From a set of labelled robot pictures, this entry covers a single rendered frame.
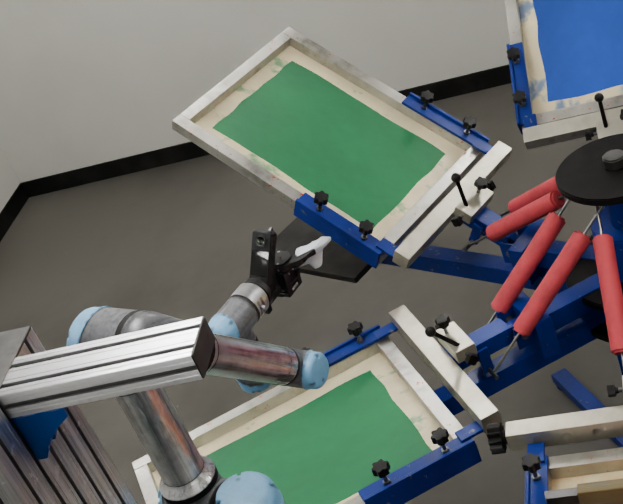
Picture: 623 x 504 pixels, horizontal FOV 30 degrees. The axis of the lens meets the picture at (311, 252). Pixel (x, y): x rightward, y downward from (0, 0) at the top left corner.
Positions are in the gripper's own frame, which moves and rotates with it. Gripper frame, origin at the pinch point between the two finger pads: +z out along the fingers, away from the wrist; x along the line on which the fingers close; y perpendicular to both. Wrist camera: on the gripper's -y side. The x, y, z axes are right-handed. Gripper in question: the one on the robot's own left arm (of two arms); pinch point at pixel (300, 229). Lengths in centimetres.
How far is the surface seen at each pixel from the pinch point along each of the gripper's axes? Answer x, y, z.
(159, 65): -304, 148, 290
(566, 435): 49, 61, 12
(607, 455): 60, 61, 10
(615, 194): 46, 29, 64
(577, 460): 54, 62, 7
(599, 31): 9, 39, 161
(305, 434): -21, 76, 5
